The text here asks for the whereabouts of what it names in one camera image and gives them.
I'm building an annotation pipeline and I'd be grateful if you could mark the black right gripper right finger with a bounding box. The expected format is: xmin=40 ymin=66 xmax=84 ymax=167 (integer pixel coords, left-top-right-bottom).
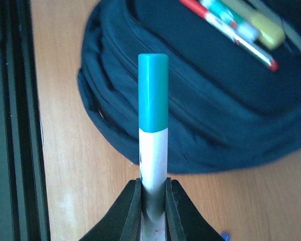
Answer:
xmin=165 ymin=178 xmax=223 ymax=241

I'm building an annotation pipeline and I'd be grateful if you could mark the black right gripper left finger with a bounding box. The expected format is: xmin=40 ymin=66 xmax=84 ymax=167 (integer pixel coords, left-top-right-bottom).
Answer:
xmin=80 ymin=178 xmax=141 ymax=241

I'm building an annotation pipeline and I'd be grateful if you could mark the navy blue student backpack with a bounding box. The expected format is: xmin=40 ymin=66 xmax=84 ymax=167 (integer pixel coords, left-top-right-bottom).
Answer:
xmin=78 ymin=1 xmax=301 ymax=173

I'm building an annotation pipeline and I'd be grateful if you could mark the green capped marker pen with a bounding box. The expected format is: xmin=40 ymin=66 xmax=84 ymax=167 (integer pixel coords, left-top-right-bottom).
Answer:
xmin=138 ymin=53 xmax=169 ymax=240

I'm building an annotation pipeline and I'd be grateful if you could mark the yellow highlighter pen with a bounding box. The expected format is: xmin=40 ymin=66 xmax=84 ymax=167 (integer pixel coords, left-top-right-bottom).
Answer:
xmin=223 ymin=0 xmax=285 ymax=50

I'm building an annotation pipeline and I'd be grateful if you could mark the red capped marker pen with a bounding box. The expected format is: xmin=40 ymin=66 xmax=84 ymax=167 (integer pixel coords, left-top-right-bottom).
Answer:
xmin=181 ymin=1 xmax=278 ymax=72

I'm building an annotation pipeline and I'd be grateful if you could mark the green label glue stick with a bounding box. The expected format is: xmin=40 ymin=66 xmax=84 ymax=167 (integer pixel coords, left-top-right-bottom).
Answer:
xmin=199 ymin=0 xmax=260 ymax=42

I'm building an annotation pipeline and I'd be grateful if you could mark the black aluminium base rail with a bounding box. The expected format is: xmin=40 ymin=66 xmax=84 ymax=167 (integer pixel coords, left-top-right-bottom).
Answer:
xmin=0 ymin=1 xmax=51 ymax=240

